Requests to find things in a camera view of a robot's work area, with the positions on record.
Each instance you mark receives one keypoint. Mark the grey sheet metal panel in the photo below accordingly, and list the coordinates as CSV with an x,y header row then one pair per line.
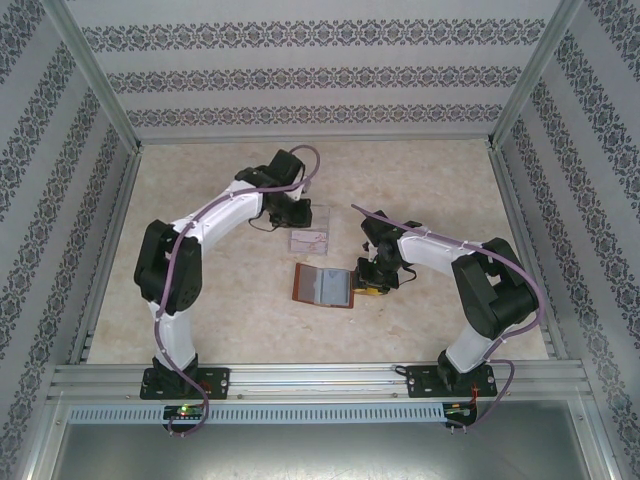
x,y
320,450

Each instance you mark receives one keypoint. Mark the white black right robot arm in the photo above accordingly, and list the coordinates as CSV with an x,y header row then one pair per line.
x,y
430,250

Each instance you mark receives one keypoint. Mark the aluminium table side rail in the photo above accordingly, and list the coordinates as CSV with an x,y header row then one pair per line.
x,y
515,210
121,200

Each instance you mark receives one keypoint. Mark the aluminium frame post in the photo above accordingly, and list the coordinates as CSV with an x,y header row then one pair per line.
x,y
97,75
532,75

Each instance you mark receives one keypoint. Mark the brown leather card holder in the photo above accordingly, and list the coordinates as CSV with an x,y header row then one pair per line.
x,y
305,285

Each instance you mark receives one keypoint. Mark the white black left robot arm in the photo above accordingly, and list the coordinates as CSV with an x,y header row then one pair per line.
x,y
220,220

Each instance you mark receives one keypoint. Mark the aluminium mounting rail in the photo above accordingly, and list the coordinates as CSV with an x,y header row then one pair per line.
x,y
320,382

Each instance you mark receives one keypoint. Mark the clear acrylic tray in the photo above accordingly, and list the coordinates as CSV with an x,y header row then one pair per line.
x,y
322,215

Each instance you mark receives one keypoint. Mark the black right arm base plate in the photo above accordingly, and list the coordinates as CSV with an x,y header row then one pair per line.
x,y
417,382

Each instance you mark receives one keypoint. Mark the aluminium frame crossbar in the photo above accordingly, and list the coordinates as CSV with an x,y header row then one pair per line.
x,y
315,138

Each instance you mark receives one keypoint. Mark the white card with pink print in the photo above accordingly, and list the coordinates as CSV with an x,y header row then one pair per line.
x,y
307,242

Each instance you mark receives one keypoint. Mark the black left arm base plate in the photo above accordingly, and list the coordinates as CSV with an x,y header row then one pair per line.
x,y
220,382

